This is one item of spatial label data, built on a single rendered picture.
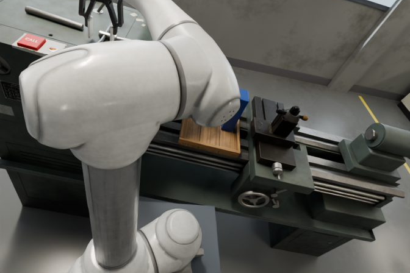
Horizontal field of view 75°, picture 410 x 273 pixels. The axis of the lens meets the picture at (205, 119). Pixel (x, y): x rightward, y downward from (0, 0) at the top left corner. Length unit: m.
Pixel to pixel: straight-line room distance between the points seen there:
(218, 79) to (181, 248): 0.56
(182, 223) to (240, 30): 2.71
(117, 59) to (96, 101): 0.06
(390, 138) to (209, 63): 1.29
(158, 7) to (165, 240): 0.61
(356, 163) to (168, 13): 1.36
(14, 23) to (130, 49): 0.80
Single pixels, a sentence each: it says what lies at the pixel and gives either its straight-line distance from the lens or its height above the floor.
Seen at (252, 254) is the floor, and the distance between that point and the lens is 2.13.
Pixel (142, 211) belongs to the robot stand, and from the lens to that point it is 1.20.
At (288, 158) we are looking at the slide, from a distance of 1.32.
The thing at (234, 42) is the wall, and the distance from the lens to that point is 3.35.
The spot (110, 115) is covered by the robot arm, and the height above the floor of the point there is 1.59.
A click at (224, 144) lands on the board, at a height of 0.88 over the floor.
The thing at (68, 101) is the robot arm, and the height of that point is 1.60.
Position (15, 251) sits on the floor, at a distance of 2.00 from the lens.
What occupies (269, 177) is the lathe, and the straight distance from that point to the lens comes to 1.25.
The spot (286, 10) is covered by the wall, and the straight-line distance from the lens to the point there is 3.31.
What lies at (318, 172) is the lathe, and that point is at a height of 0.86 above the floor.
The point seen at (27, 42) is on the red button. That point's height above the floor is 1.27.
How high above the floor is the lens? 1.85
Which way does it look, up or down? 44 degrees down
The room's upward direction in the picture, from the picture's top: 23 degrees clockwise
